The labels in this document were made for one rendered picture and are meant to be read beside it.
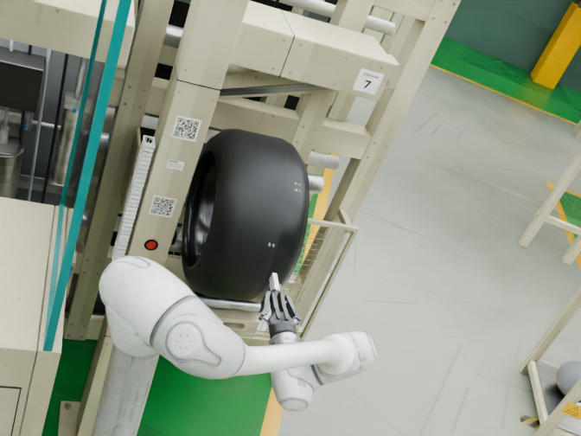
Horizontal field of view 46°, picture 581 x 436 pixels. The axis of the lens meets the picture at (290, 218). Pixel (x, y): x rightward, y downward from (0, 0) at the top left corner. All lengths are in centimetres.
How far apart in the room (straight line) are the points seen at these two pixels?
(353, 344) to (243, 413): 163
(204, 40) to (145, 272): 80
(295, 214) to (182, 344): 95
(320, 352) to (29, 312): 68
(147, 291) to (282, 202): 86
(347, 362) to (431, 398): 223
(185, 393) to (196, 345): 207
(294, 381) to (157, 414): 149
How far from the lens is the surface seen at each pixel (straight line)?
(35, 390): 171
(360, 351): 177
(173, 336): 127
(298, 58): 231
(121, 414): 159
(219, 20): 193
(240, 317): 245
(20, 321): 166
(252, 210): 208
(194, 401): 330
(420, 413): 383
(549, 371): 449
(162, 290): 134
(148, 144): 210
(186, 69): 198
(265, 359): 154
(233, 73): 244
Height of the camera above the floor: 244
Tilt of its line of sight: 31 degrees down
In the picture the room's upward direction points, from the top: 23 degrees clockwise
